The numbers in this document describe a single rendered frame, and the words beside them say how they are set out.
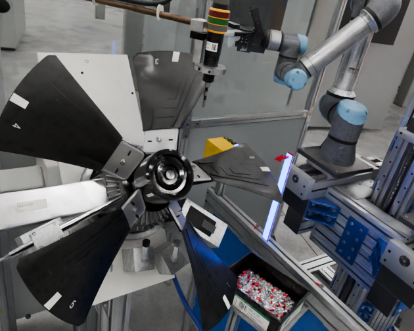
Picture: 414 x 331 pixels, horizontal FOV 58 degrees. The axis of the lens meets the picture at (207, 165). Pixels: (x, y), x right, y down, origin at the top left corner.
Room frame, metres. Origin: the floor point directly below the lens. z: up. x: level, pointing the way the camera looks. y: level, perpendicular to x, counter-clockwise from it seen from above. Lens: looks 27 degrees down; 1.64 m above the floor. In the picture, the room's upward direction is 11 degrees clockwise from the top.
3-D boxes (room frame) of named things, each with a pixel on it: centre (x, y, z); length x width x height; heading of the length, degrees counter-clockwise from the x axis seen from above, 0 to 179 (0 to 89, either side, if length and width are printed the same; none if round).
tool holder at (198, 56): (0.83, 0.04, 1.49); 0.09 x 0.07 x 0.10; 73
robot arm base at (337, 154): (1.44, -0.52, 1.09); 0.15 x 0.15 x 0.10
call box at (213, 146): (1.28, -0.07, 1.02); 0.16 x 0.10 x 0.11; 38
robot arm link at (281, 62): (1.52, -0.24, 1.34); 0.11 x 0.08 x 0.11; 9
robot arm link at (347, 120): (1.45, -0.52, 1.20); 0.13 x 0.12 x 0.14; 9
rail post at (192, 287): (1.31, -0.05, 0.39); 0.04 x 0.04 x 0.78; 38
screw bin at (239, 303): (0.81, -0.22, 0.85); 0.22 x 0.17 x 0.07; 53
